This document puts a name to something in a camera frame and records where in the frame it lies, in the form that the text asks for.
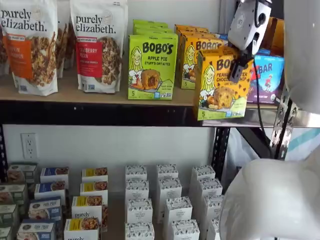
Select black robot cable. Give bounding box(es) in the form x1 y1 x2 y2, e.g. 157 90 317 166
251 0 276 160

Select blue white cereal box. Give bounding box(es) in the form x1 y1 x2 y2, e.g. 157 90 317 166
34 181 66 201
16 219 56 240
39 166 70 183
27 197 62 222

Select orange Bobo's peanut butter box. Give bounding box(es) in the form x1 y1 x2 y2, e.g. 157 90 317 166
176 29 216 88
193 47 255 121
181 37 227 91
174 24 210 33

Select green Bobo's apple pie box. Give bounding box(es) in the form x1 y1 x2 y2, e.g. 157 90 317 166
132 28 176 36
132 24 173 30
128 33 179 101
132 19 169 26

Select purely elizabeth granola bag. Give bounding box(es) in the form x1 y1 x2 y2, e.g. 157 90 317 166
56 21 70 78
66 24 77 70

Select purely elizabeth bag red label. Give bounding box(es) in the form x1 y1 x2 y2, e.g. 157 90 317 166
69 0 129 95

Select yellow purely elizabeth box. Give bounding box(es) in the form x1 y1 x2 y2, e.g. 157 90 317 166
81 167 109 185
79 181 109 198
71 195 108 232

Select purely elizabeth bag orange label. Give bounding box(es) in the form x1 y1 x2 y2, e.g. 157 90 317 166
0 0 60 97

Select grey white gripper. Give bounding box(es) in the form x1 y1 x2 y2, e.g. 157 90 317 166
226 0 273 84

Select white patterned pantry box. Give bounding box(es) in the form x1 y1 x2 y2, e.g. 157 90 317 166
156 163 179 180
126 198 153 225
202 195 225 221
191 165 216 181
170 219 201 240
124 222 155 240
196 178 223 198
163 196 193 223
124 179 150 201
157 177 183 205
206 219 222 240
124 164 148 181

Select Purely Elizabeth small boxes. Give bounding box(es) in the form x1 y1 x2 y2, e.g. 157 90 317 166
0 162 223 240

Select wooden shelf board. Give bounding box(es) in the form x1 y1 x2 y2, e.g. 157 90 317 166
0 67 278 108

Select black metal shelf rack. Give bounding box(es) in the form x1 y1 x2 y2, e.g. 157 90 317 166
0 0 283 183

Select white box with food picture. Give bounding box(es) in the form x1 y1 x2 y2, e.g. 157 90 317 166
63 218 101 240

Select white plastic sheet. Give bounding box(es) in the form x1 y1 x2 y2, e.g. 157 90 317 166
226 127 320 176

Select white wall outlet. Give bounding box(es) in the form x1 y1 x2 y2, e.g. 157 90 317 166
20 132 38 160

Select dark green granola box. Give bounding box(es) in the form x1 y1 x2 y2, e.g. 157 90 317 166
0 204 20 227
0 226 13 240
0 184 28 208
6 163 38 185

